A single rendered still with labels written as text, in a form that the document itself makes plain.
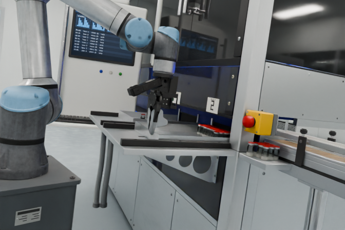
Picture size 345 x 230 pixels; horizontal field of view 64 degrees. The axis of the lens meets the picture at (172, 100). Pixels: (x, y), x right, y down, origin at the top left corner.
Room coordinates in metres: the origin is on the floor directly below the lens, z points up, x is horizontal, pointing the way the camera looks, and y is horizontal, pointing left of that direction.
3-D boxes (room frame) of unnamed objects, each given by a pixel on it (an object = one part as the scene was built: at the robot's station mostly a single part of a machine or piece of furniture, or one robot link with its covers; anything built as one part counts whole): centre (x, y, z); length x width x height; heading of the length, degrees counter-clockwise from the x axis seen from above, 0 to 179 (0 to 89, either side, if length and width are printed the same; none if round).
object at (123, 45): (0.91, 0.14, 1.21); 0.11 x 0.11 x 0.08; 9
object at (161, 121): (0.93, 0.03, 0.95); 0.06 x 0.03 x 0.09; 115
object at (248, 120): (0.89, -0.25, 0.99); 0.04 x 0.04 x 0.04; 25
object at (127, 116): (1.39, 0.06, 0.90); 0.34 x 0.26 x 0.04; 115
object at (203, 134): (1.12, -0.17, 0.90); 0.18 x 0.02 x 0.05; 25
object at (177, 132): (1.08, -0.07, 0.90); 0.34 x 0.26 x 0.04; 115
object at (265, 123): (0.91, -0.30, 0.99); 0.08 x 0.07 x 0.07; 115
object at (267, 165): (0.91, -0.34, 0.87); 0.14 x 0.13 x 0.02; 115
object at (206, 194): (1.90, 0.20, 0.73); 1.98 x 0.01 x 0.25; 25
